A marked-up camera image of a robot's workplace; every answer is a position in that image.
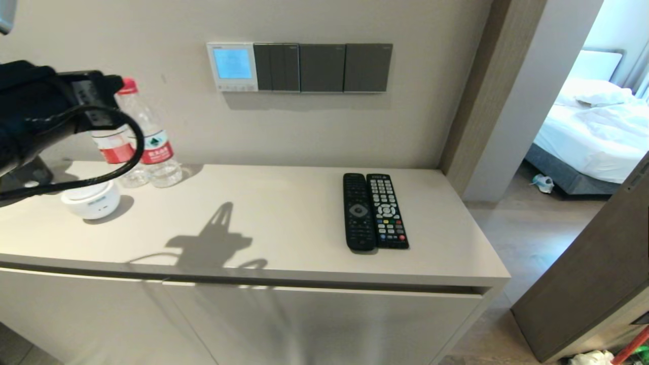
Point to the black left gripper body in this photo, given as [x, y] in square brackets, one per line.
[94, 96]

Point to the white wall thermostat panel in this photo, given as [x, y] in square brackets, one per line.
[232, 65]

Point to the plain black remote control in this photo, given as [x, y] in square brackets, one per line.
[358, 213]

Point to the black remote with coloured buttons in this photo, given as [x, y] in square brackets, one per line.
[388, 213]

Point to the clear water bottle red cap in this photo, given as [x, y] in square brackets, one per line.
[116, 147]
[157, 152]

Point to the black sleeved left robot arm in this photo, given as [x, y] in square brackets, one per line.
[28, 106]

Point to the black countertop appliance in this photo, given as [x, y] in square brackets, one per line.
[38, 175]

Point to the white round smart speaker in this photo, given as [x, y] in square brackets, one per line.
[94, 205]

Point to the grey metal robot part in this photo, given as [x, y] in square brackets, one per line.
[6, 15]

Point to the beige narrow cabinet door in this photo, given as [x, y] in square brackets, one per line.
[76, 314]

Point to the beige cabinet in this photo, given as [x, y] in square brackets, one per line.
[304, 218]

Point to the beige wide cabinet door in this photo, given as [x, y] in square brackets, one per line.
[329, 329]

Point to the white teal slipper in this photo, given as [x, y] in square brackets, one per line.
[543, 183]

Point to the blue grey bed base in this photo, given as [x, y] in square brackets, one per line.
[568, 177]

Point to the white pillow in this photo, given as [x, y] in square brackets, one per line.
[588, 92]

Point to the light padded headboard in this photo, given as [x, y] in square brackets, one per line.
[601, 66]

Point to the brown wooden door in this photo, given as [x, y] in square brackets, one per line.
[583, 274]

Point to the pale curtain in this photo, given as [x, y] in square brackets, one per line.
[641, 81]

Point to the white crumpled cloth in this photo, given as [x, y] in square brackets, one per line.
[590, 358]

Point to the red stick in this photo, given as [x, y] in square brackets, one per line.
[631, 347]

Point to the green plastic item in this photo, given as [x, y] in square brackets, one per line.
[643, 354]

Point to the grey triple rocker wall switch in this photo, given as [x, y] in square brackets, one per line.
[276, 67]

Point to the grey single wall switch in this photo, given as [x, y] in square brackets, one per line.
[367, 68]
[322, 68]

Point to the wood grain door frame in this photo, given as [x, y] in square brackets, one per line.
[487, 76]

